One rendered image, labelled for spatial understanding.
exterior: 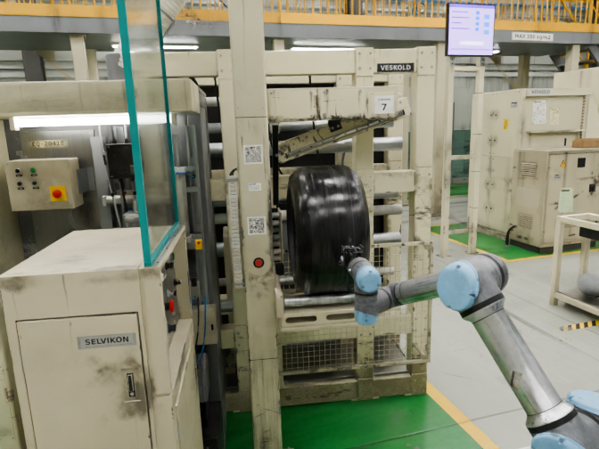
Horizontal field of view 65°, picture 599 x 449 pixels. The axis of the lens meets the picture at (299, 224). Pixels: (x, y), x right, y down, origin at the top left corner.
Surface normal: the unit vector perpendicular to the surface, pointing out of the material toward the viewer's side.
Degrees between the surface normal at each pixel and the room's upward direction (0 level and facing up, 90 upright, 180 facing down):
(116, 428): 90
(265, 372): 90
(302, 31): 90
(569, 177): 90
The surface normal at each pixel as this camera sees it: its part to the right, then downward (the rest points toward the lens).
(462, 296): -0.82, 0.04
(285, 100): 0.12, 0.20
